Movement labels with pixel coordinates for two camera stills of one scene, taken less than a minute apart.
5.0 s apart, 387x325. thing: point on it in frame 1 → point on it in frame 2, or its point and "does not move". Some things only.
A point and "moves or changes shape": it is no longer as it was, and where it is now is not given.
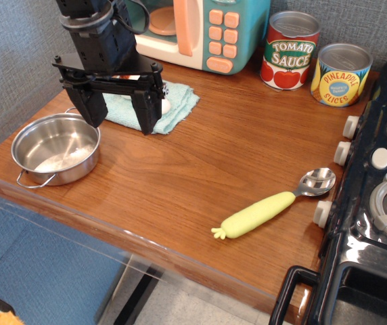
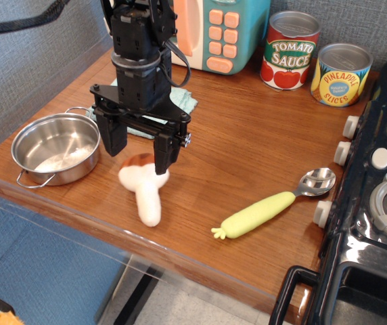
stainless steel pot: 55,149 does not move
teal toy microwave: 227,36 does not move
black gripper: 135,73 → 166,119
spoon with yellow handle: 314,182 does not move
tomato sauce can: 289,50 does not move
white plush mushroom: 166,104 moves or changes shape
